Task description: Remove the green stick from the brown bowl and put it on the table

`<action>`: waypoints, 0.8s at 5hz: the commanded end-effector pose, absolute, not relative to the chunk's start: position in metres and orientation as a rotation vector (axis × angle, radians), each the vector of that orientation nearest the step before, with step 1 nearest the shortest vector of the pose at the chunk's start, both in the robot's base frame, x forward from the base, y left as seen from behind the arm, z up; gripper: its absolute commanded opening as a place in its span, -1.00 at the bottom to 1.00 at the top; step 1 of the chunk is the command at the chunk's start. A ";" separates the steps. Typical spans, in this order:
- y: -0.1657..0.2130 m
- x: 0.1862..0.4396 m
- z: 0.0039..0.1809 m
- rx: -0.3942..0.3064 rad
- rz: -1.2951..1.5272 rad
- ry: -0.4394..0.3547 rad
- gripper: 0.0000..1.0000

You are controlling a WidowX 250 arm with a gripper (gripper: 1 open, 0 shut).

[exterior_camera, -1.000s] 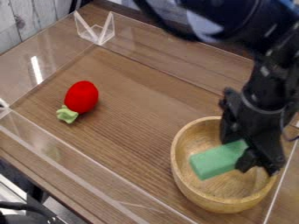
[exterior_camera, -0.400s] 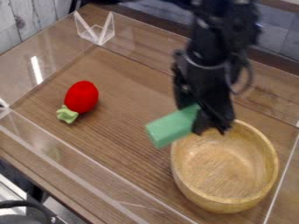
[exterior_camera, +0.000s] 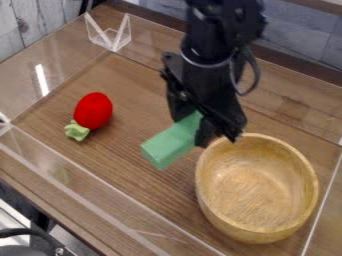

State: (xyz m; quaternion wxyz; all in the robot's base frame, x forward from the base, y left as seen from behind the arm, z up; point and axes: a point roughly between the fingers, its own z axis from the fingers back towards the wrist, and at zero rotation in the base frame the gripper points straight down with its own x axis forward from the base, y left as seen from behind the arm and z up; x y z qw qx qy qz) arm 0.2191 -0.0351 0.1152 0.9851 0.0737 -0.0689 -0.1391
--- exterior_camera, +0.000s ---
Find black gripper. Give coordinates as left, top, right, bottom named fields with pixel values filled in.
left=161, top=52, right=247, bottom=148

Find green rectangular block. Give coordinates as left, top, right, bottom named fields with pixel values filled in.
left=141, top=111, right=202, bottom=170

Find brown wooden bowl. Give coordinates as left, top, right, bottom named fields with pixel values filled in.
left=195, top=133, right=320, bottom=244

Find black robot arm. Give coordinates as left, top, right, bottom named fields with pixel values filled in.
left=161, top=0, right=267, bottom=148

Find red plush strawberry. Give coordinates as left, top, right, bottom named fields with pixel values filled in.
left=64, top=92, right=114, bottom=142

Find clear acrylic corner bracket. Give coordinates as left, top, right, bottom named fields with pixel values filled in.
left=84, top=13, right=133, bottom=52

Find clear acrylic tray wall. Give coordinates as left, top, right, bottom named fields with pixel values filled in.
left=0, top=117, right=225, bottom=256

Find black metal bracket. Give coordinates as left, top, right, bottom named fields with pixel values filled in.
left=30, top=223, right=79, bottom=256

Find black cable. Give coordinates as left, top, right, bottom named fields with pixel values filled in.
left=0, top=227, right=59, bottom=256

